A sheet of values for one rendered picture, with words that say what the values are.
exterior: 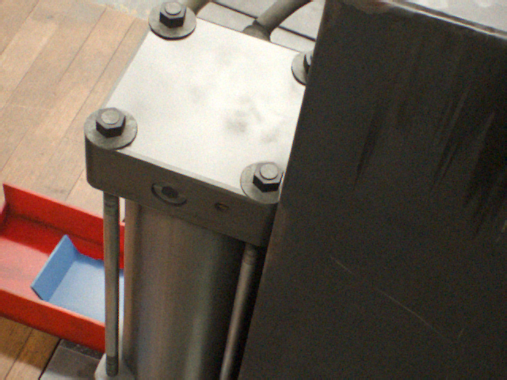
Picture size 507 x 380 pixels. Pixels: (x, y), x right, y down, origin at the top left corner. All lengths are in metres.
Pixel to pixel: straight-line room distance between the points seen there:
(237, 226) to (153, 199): 0.04
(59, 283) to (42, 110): 0.25
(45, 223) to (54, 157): 0.10
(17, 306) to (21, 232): 0.11
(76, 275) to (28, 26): 0.38
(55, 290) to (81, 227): 0.07
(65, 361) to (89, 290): 0.08
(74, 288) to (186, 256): 0.61
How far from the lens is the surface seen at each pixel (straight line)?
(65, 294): 1.07
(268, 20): 0.49
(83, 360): 1.05
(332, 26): 0.30
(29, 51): 1.29
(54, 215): 1.10
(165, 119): 0.43
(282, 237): 0.39
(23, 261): 1.10
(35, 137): 1.20
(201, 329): 0.54
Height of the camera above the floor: 1.84
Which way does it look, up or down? 54 degrees down
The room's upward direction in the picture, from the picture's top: 11 degrees clockwise
